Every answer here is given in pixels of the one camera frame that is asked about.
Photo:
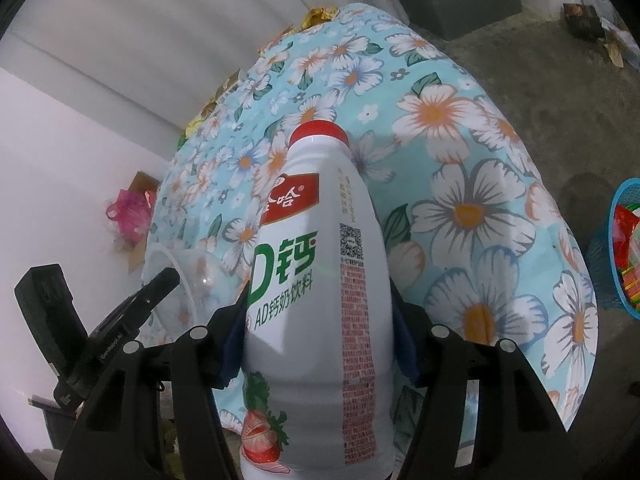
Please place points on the grey cabinet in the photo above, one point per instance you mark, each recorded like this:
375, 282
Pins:
450, 0

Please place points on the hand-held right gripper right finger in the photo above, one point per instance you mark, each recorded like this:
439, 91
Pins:
405, 345

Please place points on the dark box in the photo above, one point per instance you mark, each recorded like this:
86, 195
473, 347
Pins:
580, 20

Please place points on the small gold candy wrapper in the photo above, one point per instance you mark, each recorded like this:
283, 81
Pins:
320, 15

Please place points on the large gold candy wrapper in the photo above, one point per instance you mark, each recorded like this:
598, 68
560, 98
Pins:
227, 85

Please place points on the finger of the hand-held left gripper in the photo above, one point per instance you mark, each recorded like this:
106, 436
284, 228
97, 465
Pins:
157, 287

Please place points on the clear plastic cup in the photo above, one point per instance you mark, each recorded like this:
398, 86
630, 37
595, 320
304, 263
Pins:
200, 280

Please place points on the grey curtain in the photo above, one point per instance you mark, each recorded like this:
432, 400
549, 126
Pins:
150, 35

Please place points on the pink plastic bag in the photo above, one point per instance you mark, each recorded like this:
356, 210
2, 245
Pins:
130, 210

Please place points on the dark container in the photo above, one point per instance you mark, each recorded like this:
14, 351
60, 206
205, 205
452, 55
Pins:
55, 425

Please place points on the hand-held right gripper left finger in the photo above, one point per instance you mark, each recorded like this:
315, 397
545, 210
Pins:
232, 345

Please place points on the brown cardboard box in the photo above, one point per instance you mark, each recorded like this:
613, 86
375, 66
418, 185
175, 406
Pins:
142, 180

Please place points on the blue plastic basket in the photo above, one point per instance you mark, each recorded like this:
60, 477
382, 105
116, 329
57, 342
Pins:
602, 260

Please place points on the crumpled white paper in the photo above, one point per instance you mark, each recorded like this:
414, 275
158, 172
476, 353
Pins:
620, 35

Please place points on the floral blue tablecloth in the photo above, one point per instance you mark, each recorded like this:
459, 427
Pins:
450, 160

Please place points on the white strawberry milk bottle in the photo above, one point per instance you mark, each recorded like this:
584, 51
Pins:
320, 310

